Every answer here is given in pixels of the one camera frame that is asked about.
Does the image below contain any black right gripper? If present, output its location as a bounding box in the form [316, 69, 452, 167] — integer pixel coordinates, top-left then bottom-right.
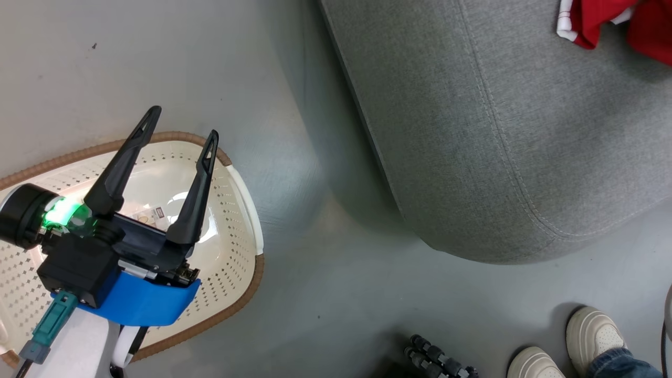
[0, 106, 219, 287]

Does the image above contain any red garment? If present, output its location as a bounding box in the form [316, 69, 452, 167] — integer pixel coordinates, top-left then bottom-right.
[556, 0, 672, 66]

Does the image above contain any cream perforated laundry basket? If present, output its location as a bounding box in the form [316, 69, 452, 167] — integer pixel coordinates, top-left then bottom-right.
[0, 131, 265, 369]

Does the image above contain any paper label sticker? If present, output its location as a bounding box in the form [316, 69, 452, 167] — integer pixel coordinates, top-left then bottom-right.
[131, 206, 170, 230]

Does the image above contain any grey fabric sofa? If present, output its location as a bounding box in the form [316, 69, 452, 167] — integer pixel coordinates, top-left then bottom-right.
[318, 0, 672, 264]

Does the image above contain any white sneaker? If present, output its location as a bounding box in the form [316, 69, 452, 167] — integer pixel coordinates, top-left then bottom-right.
[507, 346, 566, 378]
[565, 306, 628, 376]

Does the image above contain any blue jeans leg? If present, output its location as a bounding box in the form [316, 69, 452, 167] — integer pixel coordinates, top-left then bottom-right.
[585, 348, 663, 378]

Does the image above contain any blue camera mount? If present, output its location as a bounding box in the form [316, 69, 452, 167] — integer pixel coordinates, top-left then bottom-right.
[52, 269, 202, 327]

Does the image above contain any white strap loop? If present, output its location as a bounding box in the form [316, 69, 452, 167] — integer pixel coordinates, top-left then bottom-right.
[111, 325, 149, 369]

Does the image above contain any teal cable connector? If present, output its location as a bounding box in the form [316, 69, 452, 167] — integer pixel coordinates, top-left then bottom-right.
[18, 291, 79, 365]

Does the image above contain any grey stand with cable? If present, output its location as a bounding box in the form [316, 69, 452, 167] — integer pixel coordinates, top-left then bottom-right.
[660, 283, 672, 378]

